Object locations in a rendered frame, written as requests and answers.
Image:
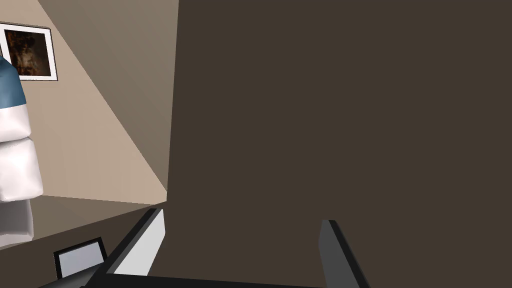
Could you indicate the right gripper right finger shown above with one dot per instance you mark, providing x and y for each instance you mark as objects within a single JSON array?
[{"x": 339, "y": 260}]

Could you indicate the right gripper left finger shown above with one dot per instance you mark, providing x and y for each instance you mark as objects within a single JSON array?
[{"x": 138, "y": 250}]

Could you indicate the black framed grey panel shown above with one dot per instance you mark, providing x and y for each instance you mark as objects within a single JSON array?
[{"x": 80, "y": 258}]

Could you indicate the dark picture in white frame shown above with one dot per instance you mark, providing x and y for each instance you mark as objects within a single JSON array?
[{"x": 28, "y": 52}]

